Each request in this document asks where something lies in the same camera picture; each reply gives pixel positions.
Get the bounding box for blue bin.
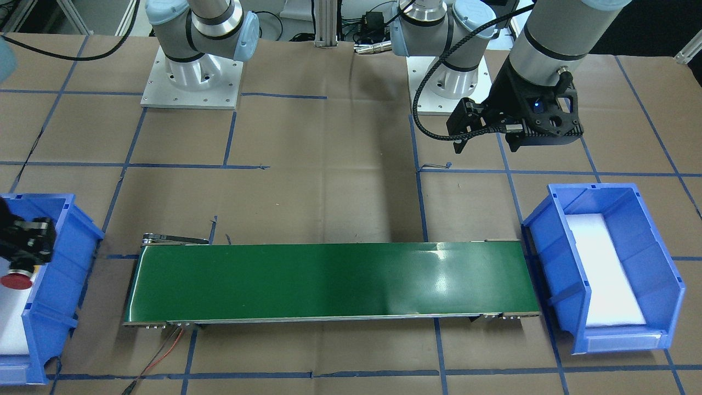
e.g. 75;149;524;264
523;183;686;355
1;194;104;386

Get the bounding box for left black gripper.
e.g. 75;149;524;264
446;55;536;154

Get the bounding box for white foam pad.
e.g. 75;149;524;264
565;213;646;328
1;286;32;356

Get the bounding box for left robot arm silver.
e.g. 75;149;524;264
389;1;629;154

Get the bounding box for red push button switch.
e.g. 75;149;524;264
1;263;37;290

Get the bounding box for red black power wire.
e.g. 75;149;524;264
121;325;187;395

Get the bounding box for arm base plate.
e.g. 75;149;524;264
140;48;244;110
407;56;492;115

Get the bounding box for black braided cable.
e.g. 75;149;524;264
411;3;538;142

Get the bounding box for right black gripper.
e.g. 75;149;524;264
1;197;57;266

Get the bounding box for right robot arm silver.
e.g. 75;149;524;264
2;1;258;255

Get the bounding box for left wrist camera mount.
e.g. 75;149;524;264
520;66;584;146

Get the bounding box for green conveyor belt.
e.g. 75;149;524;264
123;240;541;327

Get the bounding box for aluminium frame post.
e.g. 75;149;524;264
312;1;341;48

